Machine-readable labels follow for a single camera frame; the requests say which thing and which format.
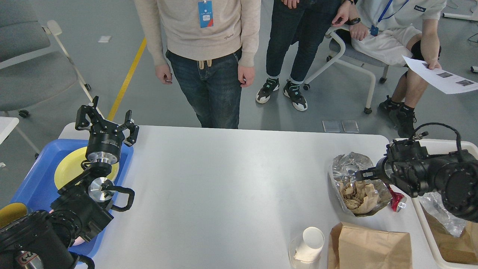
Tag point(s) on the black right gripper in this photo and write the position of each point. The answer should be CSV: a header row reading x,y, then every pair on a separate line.
x,y
382,171

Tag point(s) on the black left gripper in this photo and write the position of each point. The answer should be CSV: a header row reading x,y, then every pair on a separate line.
x,y
102,146

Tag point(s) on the foil ball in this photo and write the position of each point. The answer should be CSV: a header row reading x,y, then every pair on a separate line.
x,y
357,197

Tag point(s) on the yellow plastic plate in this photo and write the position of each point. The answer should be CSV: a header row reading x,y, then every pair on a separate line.
x,y
70,167

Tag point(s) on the aluminium foil sheet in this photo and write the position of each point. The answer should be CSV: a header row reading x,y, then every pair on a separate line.
x,y
447,222

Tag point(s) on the brown paper bag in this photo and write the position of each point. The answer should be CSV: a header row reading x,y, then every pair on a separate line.
x,y
462,249
353,246

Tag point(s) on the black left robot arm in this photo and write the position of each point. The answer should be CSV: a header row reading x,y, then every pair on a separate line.
x,y
42,239

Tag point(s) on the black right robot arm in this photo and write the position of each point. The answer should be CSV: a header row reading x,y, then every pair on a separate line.
x,y
408,165

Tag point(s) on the red shiny wrapper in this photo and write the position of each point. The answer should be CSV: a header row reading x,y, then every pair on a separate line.
x,y
398,200

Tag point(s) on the white paper cup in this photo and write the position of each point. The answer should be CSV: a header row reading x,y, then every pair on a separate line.
x,y
305,249

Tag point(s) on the grey chair at left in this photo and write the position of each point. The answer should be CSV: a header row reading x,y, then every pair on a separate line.
x,y
35,65

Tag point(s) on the white side table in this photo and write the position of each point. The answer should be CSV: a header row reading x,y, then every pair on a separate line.
x,y
7,125

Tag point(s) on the beige plastic bin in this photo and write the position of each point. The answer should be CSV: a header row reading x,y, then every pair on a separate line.
x,y
436,146

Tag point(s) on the white paper sheets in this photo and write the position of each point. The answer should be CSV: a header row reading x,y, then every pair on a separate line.
x,y
444,81

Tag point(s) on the teal yellow mug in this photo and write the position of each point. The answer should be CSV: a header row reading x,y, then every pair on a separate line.
x,y
12,212

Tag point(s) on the person in beige sweater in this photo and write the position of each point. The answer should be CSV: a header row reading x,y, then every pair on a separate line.
x,y
208,46

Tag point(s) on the seated person in white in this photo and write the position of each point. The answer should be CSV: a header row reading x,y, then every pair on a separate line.
x,y
389,30

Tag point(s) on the person in dark jeans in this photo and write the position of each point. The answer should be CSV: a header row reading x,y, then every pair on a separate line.
x,y
304,22

